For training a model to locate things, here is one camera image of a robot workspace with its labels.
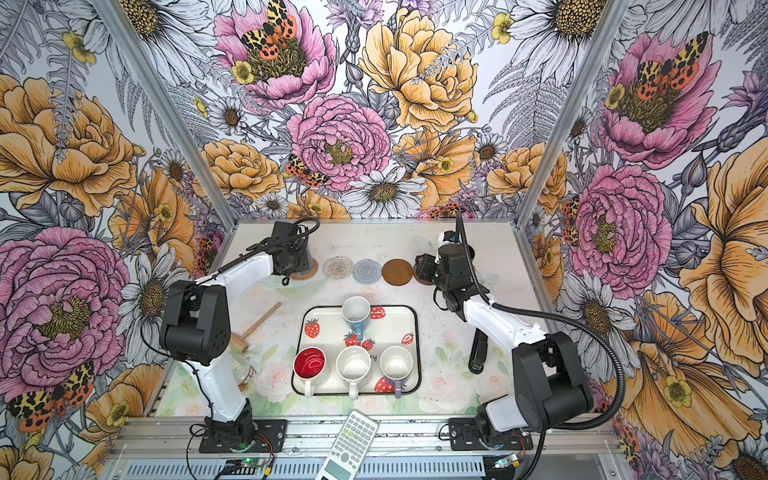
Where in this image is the woven rattan round coaster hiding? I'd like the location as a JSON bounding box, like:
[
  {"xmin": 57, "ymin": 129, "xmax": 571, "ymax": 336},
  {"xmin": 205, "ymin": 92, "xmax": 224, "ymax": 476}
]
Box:
[{"xmin": 290, "ymin": 259, "xmax": 319, "ymax": 281}]

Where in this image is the white woven round coaster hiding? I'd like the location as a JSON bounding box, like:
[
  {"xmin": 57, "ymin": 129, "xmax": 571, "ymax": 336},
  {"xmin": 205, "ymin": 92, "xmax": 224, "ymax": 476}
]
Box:
[{"xmin": 323, "ymin": 256, "xmax": 354, "ymax": 281}]

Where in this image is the blue grey fabric coaster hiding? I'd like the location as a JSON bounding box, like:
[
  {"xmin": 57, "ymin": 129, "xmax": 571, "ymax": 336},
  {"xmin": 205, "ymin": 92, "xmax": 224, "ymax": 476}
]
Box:
[{"xmin": 352, "ymin": 259, "xmax": 382, "ymax": 285}]

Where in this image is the blue white mug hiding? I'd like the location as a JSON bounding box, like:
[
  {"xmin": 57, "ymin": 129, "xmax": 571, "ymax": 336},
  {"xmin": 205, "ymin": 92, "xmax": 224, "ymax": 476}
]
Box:
[{"xmin": 341, "ymin": 296, "xmax": 371, "ymax": 341}]

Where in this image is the purple white mug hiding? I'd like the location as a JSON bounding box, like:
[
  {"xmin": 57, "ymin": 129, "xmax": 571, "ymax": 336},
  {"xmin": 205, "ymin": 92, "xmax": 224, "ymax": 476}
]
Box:
[{"xmin": 379, "ymin": 345, "xmax": 414, "ymax": 399}]

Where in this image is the red mug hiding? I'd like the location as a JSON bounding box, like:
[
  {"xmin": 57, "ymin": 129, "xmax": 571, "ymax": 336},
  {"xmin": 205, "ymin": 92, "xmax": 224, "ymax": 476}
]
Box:
[{"xmin": 293, "ymin": 347, "xmax": 329, "ymax": 397}]

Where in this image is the brown round wooden coaster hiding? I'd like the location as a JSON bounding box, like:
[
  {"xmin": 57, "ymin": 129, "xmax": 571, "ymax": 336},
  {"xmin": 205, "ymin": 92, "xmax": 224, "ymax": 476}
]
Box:
[{"xmin": 413, "ymin": 273, "xmax": 433, "ymax": 286}]

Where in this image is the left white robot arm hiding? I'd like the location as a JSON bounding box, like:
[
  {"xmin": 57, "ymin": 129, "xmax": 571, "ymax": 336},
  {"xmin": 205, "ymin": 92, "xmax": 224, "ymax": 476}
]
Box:
[{"xmin": 159, "ymin": 217, "xmax": 320, "ymax": 453}]

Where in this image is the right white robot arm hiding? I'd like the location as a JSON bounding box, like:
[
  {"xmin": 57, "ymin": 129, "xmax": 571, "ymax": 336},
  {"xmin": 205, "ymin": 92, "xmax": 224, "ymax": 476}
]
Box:
[{"xmin": 414, "ymin": 243, "xmax": 594, "ymax": 447}]

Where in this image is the strawberry print serving tray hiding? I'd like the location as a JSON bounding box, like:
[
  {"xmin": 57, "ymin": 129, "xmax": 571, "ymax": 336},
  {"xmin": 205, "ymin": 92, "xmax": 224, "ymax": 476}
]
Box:
[{"xmin": 292, "ymin": 305, "xmax": 422, "ymax": 400}]

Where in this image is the wooden stick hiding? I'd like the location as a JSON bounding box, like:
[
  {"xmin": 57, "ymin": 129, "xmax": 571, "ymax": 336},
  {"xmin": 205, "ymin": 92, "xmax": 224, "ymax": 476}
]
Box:
[{"xmin": 230, "ymin": 302, "xmax": 282, "ymax": 353}]

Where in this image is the clear glass jar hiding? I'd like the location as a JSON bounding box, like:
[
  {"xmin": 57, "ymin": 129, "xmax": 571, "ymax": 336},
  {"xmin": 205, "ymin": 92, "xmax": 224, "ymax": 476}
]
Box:
[{"xmin": 233, "ymin": 360, "xmax": 257, "ymax": 392}]

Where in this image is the right green circuit board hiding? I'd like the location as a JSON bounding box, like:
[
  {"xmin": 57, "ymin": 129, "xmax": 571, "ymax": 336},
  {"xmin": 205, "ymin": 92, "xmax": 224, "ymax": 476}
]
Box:
[{"xmin": 493, "ymin": 453, "xmax": 521, "ymax": 469}]

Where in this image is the green circuit board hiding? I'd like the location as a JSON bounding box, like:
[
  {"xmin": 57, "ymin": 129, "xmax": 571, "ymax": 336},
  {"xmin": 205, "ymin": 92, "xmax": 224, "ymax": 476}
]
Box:
[
  {"xmin": 493, "ymin": 453, "xmax": 521, "ymax": 469},
  {"xmin": 226, "ymin": 458, "xmax": 271, "ymax": 477}
]

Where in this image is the white calculator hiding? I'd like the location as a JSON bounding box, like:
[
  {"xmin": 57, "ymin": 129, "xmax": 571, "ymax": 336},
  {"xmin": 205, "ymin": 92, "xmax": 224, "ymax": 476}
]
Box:
[{"xmin": 315, "ymin": 410, "xmax": 379, "ymax": 480}]

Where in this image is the left green circuit board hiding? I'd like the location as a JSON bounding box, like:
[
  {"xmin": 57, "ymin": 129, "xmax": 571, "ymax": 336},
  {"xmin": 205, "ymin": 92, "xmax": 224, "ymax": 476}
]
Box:
[{"xmin": 226, "ymin": 458, "xmax": 271, "ymax": 477}]

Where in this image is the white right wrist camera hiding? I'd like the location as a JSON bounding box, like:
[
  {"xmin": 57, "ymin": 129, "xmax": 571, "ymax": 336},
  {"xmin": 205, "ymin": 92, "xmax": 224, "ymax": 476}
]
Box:
[{"xmin": 438, "ymin": 230, "xmax": 457, "ymax": 248}]

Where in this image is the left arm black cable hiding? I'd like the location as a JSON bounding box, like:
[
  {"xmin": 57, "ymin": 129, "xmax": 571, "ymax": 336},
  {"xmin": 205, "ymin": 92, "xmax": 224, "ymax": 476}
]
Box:
[{"xmin": 139, "ymin": 217, "xmax": 322, "ymax": 480}]

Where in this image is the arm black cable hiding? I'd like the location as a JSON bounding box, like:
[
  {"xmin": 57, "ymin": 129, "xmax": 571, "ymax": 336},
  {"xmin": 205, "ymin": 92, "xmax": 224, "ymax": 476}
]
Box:
[
  {"xmin": 139, "ymin": 217, "xmax": 322, "ymax": 480},
  {"xmin": 452, "ymin": 209, "xmax": 627, "ymax": 480}
]

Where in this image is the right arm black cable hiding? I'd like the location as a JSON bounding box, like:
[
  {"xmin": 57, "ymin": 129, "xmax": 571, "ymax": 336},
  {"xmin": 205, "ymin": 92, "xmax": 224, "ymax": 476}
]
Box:
[{"xmin": 452, "ymin": 209, "xmax": 627, "ymax": 480}]

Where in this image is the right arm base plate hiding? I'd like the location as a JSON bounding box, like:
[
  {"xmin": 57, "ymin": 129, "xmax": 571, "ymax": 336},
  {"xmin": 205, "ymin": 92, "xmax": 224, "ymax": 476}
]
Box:
[{"xmin": 448, "ymin": 417, "xmax": 534, "ymax": 452}]

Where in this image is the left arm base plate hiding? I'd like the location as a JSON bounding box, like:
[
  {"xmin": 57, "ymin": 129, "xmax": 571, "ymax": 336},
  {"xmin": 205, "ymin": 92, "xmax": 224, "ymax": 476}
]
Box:
[{"xmin": 198, "ymin": 419, "xmax": 288, "ymax": 454}]

